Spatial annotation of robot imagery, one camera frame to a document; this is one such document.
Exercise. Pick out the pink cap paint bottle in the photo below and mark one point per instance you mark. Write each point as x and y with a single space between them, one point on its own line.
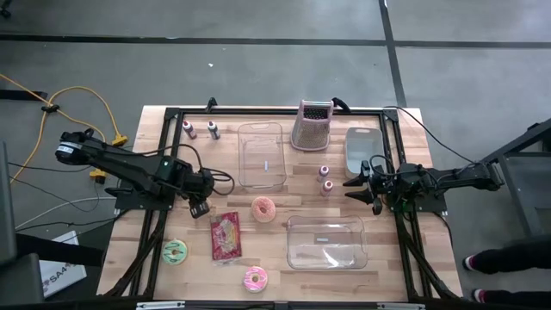
326 188

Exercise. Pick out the pink iced donut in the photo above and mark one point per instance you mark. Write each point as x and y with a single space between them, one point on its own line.
249 282

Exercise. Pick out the wide clear plastic bin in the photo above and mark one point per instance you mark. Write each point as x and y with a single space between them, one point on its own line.
327 254

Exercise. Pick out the person's leg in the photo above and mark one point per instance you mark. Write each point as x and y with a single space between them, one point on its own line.
516 298
508 260

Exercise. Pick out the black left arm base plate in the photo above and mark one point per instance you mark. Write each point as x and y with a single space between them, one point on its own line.
129 202

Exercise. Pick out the green iced donut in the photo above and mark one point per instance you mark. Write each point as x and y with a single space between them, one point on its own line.
169 254

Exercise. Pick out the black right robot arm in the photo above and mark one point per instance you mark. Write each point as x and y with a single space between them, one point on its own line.
452 176

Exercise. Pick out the grey block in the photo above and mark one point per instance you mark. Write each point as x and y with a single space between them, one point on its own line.
19 282

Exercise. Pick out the red paint bottle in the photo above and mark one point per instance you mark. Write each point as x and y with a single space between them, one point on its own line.
189 130

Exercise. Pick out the black floor strip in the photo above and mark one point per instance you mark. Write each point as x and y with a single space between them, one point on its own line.
21 94

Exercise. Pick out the white printed box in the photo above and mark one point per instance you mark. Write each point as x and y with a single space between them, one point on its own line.
64 280

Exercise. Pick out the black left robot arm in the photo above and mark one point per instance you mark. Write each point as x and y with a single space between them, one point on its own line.
129 168

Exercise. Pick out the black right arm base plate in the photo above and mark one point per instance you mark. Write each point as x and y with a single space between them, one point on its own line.
430 206

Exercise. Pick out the grey flat panel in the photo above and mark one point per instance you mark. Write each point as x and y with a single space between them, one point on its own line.
6 206

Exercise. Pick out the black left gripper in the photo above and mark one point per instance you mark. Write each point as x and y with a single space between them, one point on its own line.
200 185

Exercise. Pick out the purple cap paint bottle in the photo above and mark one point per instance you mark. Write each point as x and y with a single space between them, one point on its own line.
213 130
323 173

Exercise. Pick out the orange sprinkled donut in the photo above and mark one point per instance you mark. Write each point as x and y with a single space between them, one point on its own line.
258 213

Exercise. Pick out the black bar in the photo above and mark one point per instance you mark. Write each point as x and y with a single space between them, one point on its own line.
60 252

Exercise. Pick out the red snack packet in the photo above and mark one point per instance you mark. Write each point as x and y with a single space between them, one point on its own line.
225 236

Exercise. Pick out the narrow clear plastic bin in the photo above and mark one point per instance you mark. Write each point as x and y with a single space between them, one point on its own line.
258 146

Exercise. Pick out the grey plastic bin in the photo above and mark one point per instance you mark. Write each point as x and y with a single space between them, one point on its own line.
363 146

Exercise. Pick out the black metal stand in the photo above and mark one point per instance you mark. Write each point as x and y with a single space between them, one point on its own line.
508 147

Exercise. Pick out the silver bracket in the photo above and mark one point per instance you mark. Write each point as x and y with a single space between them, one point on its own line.
400 306
160 305

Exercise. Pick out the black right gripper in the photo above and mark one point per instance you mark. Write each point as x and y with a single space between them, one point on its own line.
379 185

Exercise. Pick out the black frame clamp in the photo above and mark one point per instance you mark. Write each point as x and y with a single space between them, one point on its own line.
342 104
211 104

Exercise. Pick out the person's shoe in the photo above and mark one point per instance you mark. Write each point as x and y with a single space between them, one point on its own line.
478 295
469 262

